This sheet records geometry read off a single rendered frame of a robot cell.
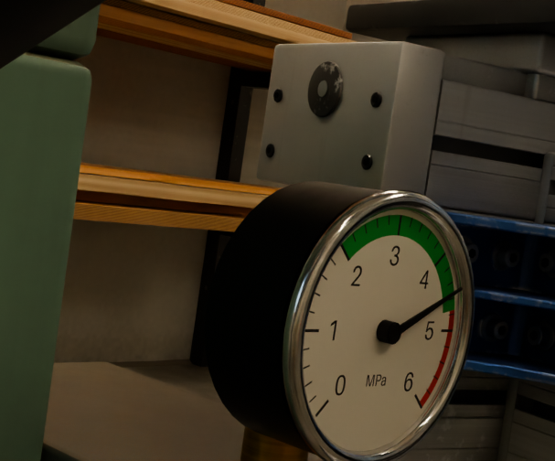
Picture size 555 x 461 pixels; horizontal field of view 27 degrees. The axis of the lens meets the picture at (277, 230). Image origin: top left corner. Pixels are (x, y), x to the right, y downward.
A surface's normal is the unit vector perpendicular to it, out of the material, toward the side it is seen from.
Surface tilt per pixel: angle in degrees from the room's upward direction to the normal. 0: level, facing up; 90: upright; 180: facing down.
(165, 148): 90
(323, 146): 90
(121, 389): 0
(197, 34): 90
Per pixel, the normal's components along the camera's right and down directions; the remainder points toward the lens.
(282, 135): -0.83, -0.09
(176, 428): 0.14, -0.99
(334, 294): 0.70, 0.14
